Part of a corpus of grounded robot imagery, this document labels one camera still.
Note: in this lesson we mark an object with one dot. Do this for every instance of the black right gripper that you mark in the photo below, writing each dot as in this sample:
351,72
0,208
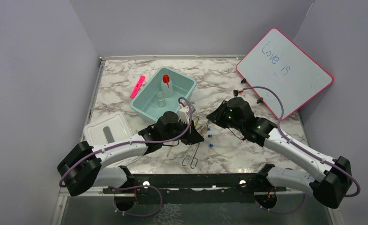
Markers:
217,116

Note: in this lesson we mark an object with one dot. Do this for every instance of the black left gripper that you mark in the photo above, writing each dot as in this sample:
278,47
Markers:
193,137

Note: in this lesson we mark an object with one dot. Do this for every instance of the small clear glass flask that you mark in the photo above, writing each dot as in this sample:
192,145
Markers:
160,99

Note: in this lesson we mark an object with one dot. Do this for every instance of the red capped wash bottle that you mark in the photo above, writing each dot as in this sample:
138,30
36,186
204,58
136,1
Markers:
167,86

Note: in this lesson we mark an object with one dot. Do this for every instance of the brown test tube brush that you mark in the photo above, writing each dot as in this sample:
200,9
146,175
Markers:
204,128

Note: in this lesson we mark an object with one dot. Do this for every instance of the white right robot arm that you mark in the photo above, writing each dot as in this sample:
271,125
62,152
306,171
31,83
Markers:
324,177

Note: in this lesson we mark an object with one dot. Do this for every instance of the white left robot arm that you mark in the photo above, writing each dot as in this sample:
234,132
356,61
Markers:
87,166

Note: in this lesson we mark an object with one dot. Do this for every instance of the teal plastic bin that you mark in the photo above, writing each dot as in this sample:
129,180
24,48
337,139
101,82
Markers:
145,102

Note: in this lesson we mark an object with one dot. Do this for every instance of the pink highlighter marker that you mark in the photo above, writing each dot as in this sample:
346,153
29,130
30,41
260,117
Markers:
137,87

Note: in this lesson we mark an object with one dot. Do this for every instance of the white plastic bin lid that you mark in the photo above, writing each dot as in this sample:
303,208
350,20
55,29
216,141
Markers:
107,129

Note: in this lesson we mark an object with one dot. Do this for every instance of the pink framed whiteboard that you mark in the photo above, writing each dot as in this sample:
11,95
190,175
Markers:
282,74

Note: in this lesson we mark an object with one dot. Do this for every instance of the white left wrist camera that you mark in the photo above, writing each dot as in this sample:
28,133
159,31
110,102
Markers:
184,113

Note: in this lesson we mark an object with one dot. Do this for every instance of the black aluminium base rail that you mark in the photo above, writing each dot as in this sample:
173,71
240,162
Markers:
193,188

